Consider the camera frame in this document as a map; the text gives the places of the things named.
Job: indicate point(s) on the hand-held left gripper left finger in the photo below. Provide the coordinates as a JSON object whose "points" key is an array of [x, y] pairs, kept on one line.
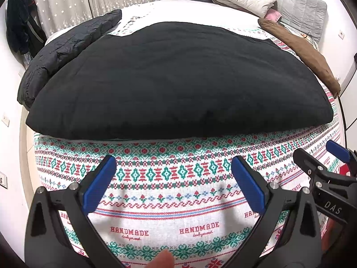
{"points": [[99, 184]]}

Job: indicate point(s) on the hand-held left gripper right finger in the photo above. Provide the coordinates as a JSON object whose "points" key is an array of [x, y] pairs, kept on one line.
{"points": [[248, 185]]}

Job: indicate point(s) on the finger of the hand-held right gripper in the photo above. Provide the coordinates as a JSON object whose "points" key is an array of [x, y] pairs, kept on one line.
{"points": [[308, 163], [337, 150]]}

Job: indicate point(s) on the black coat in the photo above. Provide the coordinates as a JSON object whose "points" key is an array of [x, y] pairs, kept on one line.
{"points": [[181, 83]]}

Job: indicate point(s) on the hanging dark clothes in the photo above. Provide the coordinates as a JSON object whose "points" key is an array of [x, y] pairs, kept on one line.
{"points": [[19, 19]]}

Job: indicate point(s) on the person's left hand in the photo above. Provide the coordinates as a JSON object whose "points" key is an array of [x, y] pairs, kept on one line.
{"points": [[161, 260]]}

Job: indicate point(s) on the patterned bedsheet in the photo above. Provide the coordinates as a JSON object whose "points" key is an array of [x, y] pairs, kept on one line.
{"points": [[173, 173]]}

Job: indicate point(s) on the brown garment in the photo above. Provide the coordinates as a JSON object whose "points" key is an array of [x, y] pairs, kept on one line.
{"points": [[306, 53]]}

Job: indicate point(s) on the dark puffer jacket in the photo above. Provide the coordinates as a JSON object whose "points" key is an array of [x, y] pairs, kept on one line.
{"points": [[55, 53]]}

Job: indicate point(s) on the grey quilted headboard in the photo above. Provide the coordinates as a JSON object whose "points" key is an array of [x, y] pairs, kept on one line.
{"points": [[301, 5]]}

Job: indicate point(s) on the pink cloth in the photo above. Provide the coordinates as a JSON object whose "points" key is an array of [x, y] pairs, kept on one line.
{"points": [[272, 15]]}

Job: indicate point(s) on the grey patterned curtain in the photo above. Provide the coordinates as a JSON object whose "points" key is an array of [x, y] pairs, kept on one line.
{"points": [[83, 2]]}

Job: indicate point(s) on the bed with white sheet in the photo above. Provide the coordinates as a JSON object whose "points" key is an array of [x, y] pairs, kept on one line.
{"points": [[167, 11]]}

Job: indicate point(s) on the white wall socket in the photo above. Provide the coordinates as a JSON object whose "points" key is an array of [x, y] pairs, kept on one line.
{"points": [[2, 180], [337, 77], [342, 34], [5, 119]]}

